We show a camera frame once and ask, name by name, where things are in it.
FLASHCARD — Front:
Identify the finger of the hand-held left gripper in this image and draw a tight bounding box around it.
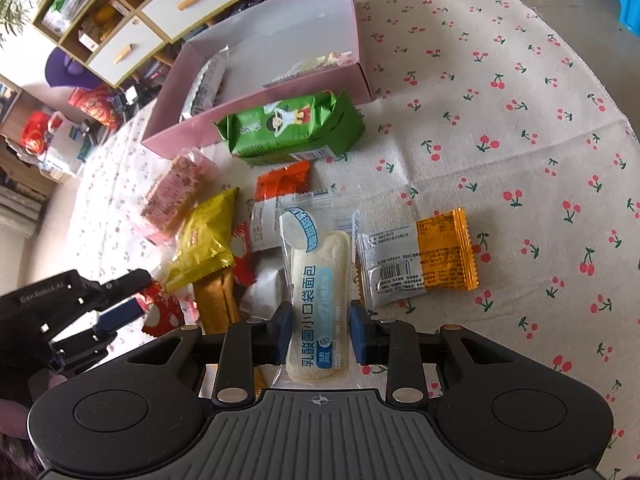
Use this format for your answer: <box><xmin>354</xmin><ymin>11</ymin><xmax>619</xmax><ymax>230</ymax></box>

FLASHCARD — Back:
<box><xmin>92</xmin><ymin>269</ymin><xmax>153</xmax><ymax>307</ymax></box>
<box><xmin>50</xmin><ymin>297</ymin><xmax>147</xmax><ymax>361</ymax></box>

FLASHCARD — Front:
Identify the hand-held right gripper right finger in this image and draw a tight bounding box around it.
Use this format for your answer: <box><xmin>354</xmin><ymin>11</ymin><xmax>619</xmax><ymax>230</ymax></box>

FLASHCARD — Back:
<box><xmin>348</xmin><ymin>301</ymin><xmax>507</xmax><ymax>407</ymax></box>

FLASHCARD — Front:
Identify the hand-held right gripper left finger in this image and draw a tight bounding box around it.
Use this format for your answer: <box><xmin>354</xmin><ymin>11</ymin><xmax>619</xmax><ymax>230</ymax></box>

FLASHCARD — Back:
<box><xmin>125</xmin><ymin>301</ymin><xmax>294</xmax><ymax>407</ymax></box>

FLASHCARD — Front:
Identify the red and white snack packet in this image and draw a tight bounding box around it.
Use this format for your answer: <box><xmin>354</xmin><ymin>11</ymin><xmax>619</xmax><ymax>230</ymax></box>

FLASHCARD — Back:
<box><xmin>141</xmin><ymin>280</ymin><xmax>187</xmax><ymax>338</ymax></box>

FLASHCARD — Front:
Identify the silver white snack packet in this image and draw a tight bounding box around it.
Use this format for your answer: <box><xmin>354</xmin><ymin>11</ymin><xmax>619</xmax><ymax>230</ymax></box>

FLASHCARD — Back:
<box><xmin>240</xmin><ymin>247</ymin><xmax>286</xmax><ymax>318</ymax></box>

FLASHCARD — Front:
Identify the white bread packet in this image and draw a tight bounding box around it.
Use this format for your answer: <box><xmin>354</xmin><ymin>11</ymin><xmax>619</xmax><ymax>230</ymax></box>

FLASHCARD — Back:
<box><xmin>277</xmin><ymin>185</ymin><xmax>363</xmax><ymax>391</ymax></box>

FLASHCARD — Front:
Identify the gold snack packet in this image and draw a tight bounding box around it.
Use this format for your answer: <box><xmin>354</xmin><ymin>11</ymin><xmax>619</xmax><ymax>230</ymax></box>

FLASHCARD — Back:
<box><xmin>192</xmin><ymin>265</ymin><xmax>242</xmax><ymax>336</ymax></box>

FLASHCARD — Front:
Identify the yellow snack packet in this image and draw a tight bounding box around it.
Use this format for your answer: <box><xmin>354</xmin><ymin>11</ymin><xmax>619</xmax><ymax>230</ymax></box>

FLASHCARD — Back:
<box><xmin>165</xmin><ymin>187</ymin><xmax>240</xmax><ymax>293</ymax></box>

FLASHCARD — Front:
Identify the clear pink nougat packet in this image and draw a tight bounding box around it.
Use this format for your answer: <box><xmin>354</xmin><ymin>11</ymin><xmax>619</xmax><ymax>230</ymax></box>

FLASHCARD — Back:
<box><xmin>140</xmin><ymin>149</ymin><xmax>221</xmax><ymax>241</ymax></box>

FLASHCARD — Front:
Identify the orange and silver snack packet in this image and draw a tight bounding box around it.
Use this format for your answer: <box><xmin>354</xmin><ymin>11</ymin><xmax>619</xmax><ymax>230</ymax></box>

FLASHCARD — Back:
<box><xmin>357</xmin><ymin>208</ymin><xmax>481</xmax><ymax>309</ymax></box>

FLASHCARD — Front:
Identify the pink cardboard box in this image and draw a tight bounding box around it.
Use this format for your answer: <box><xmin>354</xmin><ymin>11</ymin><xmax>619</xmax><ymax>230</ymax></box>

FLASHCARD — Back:
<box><xmin>141</xmin><ymin>0</ymin><xmax>373</xmax><ymax>161</ymax></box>

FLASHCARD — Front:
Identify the clear packet with pale snacks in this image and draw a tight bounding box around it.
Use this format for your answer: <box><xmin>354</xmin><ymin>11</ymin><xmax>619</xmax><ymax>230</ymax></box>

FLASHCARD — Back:
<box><xmin>262</xmin><ymin>49</ymin><xmax>361</xmax><ymax>88</ymax></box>

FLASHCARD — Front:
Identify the small red snack packet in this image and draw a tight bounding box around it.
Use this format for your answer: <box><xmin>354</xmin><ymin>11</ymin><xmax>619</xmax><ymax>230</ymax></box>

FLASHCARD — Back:
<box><xmin>230</xmin><ymin>222</ymin><xmax>257</xmax><ymax>288</ymax></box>

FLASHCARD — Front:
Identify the orange and white snack packet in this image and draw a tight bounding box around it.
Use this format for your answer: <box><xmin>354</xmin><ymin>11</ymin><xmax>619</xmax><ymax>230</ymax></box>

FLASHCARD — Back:
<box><xmin>248</xmin><ymin>162</ymin><xmax>311</xmax><ymax>253</ymax></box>

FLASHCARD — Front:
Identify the white plastic bag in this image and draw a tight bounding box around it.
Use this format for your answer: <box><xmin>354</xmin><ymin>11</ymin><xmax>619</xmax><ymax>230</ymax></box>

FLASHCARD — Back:
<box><xmin>40</xmin><ymin>115</ymin><xmax>93</xmax><ymax>176</ymax></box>

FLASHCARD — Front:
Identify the red plastic bag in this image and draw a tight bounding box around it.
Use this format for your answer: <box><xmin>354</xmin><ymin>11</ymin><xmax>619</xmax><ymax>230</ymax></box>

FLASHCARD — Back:
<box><xmin>20</xmin><ymin>110</ymin><xmax>66</xmax><ymax>156</ymax></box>

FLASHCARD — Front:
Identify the red patterned bag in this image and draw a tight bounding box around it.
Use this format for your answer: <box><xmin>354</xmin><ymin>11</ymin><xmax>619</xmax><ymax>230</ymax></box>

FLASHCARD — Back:
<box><xmin>67</xmin><ymin>87</ymin><xmax>126</xmax><ymax>128</ymax></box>

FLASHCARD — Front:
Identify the green snack packet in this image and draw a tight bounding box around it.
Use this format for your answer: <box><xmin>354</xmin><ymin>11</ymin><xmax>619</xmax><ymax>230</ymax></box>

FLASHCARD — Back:
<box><xmin>217</xmin><ymin>89</ymin><xmax>366</xmax><ymax>166</ymax></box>

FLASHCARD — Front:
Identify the clear packet in box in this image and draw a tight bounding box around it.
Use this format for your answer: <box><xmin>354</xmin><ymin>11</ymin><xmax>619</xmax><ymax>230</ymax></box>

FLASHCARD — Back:
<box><xmin>179</xmin><ymin>55</ymin><xmax>228</xmax><ymax>121</ymax></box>

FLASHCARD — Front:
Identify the purple cap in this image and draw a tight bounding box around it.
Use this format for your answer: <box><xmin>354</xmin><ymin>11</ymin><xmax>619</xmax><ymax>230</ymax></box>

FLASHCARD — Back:
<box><xmin>44</xmin><ymin>49</ymin><xmax>96</xmax><ymax>88</ymax></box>

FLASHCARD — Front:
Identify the cherry print tablecloth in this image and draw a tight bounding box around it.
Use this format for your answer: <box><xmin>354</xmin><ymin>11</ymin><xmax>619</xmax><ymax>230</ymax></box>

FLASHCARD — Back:
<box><xmin>65</xmin><ymin>0</ymin><xmax>640</xmax><ymax>480</ymax></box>

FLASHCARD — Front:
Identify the wooden cabinet with white drawers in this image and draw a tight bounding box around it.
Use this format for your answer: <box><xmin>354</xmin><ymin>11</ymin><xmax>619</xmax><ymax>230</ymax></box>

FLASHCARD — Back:
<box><xmin>32</xmin><ymin>0</ymin><xmax>251</xmax><ymax>88</ymax></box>

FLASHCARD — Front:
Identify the green potted plant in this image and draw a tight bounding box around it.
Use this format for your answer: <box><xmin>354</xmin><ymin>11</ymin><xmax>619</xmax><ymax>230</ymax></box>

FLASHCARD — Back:
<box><xmin>0</xmin><ymin>0</ymin><xmax>46</xmax><ymax>48</ymax></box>

